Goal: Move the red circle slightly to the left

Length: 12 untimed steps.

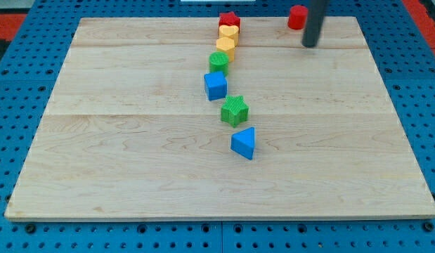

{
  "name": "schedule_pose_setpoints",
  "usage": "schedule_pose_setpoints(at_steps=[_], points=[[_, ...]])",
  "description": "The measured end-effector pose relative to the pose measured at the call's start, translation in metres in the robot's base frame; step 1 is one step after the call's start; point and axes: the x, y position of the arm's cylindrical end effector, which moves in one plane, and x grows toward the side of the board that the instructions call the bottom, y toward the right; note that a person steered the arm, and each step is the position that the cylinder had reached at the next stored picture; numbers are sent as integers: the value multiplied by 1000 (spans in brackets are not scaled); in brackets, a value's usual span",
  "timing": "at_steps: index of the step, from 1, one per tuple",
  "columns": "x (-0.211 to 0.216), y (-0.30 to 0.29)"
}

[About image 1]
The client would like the red cylinder block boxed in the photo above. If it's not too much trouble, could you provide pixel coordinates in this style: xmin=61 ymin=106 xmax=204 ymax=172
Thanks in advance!
xmin=287 ymin=5 xmax=308 ymax=30

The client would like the green star block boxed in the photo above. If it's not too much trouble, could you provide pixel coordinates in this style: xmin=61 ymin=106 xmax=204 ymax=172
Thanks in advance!
xmin=221 ymin=95 xmax=249 ymax=128

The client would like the blue triangle block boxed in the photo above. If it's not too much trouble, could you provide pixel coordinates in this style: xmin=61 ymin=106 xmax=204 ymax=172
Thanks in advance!
xmin=231 ymin=127 xmax=256 ymax=160

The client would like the blue cube block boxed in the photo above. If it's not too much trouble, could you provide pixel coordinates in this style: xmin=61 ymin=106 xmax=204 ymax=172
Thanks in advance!
xmin=204 ymin=71 xmax=228 ymax=100

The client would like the green cylinder block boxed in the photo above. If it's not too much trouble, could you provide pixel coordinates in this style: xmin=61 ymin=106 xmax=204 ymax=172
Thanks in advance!
xmin=208 ymin=51 xmax=229 ymax=77

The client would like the yellow hexagon block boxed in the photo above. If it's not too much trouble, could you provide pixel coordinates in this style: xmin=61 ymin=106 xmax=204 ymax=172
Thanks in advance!
xmin=216 ymin=37 xmax=235 ymax=62

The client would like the wooden board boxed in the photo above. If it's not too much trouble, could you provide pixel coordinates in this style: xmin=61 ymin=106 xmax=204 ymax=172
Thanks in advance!
xmin=5 ymin=17 xmax=435 ymax=222

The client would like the yellow heart block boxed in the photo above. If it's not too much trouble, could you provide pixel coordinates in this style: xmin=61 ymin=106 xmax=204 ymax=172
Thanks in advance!
xmin=219 ymin=25 xmax=240 ymax=46

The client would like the red star block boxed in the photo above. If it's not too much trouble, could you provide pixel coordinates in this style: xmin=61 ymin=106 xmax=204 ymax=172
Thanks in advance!
xmin=219 ymin=11 xmax=241 ymax=29

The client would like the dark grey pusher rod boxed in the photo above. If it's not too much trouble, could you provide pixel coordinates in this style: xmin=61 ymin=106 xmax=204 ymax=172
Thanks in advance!
xmin=301 ymin=0 xmax=330 ymax=48

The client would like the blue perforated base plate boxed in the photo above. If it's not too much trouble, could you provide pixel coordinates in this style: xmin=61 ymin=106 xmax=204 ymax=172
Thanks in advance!
xmin=0 ymin=1 xmax=435 ymax=252

